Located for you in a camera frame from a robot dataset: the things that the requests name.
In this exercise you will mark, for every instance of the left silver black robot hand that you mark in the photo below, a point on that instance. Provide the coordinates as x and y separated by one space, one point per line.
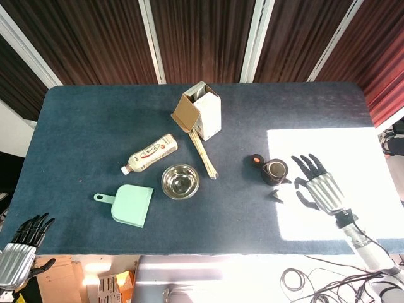
15 262

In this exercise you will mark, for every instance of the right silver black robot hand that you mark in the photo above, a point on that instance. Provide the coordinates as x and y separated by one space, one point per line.
325 192

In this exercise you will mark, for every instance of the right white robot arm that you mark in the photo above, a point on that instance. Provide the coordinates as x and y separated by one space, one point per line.
363 243

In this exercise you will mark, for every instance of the black teapot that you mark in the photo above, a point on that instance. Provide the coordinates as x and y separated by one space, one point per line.
273 180

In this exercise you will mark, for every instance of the teapot lid with orange knob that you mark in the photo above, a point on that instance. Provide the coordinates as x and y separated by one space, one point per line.
252 162

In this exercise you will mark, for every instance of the plastic drink bottle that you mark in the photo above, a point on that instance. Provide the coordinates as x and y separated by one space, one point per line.
151 153

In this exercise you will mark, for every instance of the brown cardboard box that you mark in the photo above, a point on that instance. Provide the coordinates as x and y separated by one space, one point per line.
63 284

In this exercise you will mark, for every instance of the printed white cardboard box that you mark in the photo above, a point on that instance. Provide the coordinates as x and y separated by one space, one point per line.
109 288

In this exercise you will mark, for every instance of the orange packet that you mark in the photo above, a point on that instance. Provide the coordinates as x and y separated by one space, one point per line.
126 282

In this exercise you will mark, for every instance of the bundle of bamboo sticks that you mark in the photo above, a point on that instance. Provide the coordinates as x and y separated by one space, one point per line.
202 153

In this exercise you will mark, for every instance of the mint green dustpan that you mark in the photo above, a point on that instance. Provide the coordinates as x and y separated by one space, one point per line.
132 205

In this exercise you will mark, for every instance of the white carton with open flap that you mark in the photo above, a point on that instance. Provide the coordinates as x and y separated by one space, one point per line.
210 116

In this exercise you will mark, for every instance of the stainless steel bowl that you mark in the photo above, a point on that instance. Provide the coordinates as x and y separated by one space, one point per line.
180 183

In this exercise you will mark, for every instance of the grey roll inside carton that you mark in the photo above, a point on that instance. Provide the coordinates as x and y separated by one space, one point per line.
199 92

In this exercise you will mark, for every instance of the grey robot torso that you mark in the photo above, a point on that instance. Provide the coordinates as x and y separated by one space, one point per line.
176 277

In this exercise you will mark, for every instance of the blue felt table cloth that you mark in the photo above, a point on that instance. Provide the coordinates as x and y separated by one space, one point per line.
94 110

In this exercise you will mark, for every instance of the white partition frame post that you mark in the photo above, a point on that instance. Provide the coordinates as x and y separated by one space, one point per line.
337 39
391 121
257 41
31 52
151 41

